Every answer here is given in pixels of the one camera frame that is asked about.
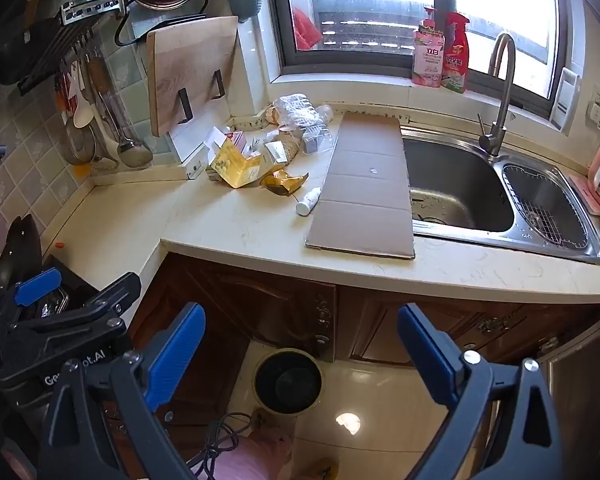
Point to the steel appliance door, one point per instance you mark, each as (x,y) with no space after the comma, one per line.
(572,372)

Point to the wooden cutting board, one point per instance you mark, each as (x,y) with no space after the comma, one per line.
(189,65)

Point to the wooden cabinet door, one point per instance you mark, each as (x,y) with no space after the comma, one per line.
(500,331)
(278,310)

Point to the red spray cleaner bottle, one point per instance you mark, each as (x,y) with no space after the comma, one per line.
(456,53)

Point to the white cutting board stand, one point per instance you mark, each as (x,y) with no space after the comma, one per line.
(187,140)

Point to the wall utensil rack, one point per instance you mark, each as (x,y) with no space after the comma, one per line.
(34,54)

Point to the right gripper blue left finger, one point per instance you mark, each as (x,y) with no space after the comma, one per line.
(76,442)

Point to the stainless steel double sink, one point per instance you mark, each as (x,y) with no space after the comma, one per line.
(510,201)

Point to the pink dish soap bottle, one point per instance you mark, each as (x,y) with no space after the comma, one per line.
(428,52)

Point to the yellow toothpaste carton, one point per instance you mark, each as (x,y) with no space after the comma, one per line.
(234,167)

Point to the window frame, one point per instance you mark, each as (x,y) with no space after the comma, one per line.
(377,37)

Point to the pink trousers legs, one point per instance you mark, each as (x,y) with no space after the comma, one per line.
(260,455)

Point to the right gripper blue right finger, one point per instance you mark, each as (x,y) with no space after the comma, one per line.
(525,442)

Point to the clear plastic packaging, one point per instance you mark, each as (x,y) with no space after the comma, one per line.
(297,116)

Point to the black wok pan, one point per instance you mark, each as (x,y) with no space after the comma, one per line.
(21,258)

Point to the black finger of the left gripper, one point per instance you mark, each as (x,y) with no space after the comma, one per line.
(115,299)

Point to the beige bread roll trash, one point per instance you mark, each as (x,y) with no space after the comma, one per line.
(291,143)

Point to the red cloth outside window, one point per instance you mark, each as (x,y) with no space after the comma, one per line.
(306,34)

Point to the round trash bin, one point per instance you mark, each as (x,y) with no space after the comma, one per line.
(288,382)

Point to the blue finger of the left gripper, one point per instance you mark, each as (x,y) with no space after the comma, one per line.
(31,291)

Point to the small white plastic bottle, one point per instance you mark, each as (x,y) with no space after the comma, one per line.
(308,202)

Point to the wooden cabinet door right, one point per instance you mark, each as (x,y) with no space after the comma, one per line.
(500,331)

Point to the brown cardboard sheet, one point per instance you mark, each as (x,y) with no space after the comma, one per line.
(365,204)

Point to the wooden cabinet door left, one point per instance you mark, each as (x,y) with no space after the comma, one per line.
(278,310)

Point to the hanging steel ladle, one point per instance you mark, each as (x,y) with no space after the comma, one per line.
(133,152)

